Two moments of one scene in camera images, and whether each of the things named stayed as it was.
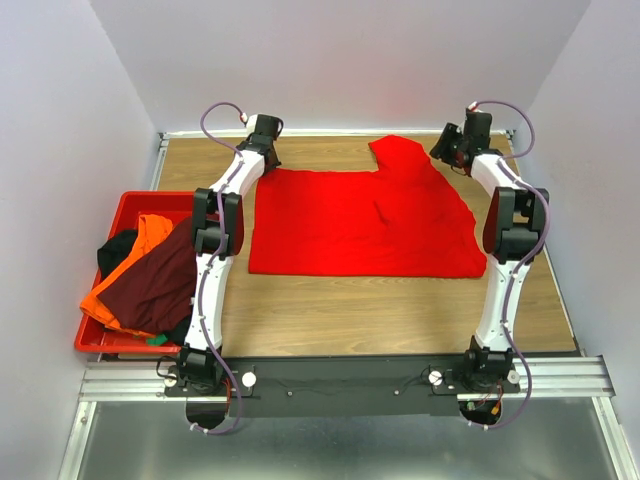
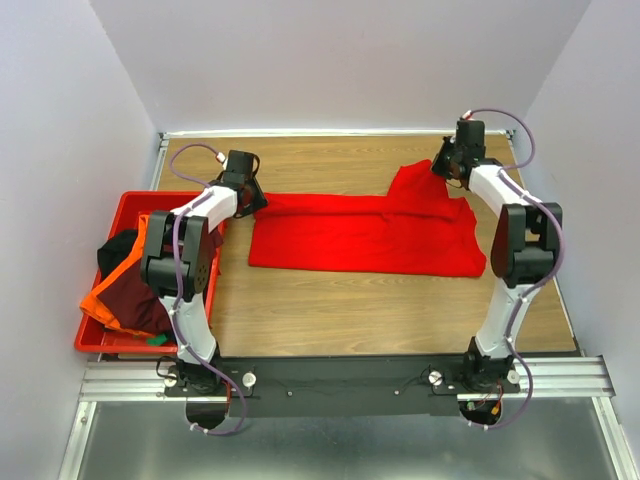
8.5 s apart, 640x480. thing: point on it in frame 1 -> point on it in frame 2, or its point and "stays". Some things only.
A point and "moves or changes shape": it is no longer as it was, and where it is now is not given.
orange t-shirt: [150, 227] stays
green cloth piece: [156, 341] stays
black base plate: [340, 386] stays
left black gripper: [274, 164] -> [259, 202]
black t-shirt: [114, 251] stays
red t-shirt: [405, 220] moves or changes shape
